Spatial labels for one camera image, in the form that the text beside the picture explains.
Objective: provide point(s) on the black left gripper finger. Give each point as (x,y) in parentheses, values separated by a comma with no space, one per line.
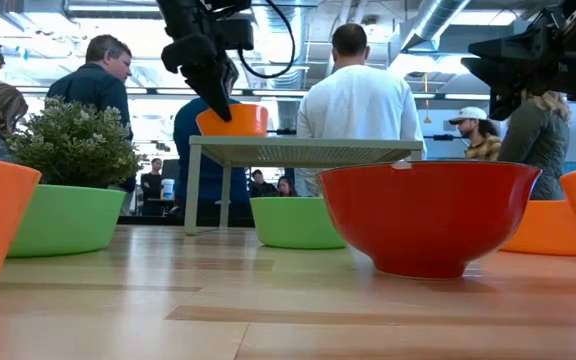
(208,85)

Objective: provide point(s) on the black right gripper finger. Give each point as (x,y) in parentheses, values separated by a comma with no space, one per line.
(518,45)
(508,75)

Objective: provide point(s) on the green plastic bowl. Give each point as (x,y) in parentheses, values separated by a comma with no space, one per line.
(68,220)
(293,222)

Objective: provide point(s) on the red bowl floral inside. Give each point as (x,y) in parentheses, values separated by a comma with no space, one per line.
(428,220)

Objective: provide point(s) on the yellow hanging pendant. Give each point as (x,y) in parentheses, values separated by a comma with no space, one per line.
(426,119)

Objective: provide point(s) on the white bucket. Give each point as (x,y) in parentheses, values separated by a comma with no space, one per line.
(168,189)

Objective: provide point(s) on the pale green perforated metal shelf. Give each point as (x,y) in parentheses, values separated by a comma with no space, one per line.
(308,150)

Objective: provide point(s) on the green plant in black pot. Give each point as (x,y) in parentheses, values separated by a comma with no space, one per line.
(73,145)

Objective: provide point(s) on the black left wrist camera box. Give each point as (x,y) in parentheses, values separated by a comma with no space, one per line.
(235,35)

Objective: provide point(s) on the silver ventilation duct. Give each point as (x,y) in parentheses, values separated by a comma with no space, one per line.
(283,50)
(433,20)

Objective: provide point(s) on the black table edge rail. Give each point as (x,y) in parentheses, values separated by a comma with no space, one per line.
(158,221)

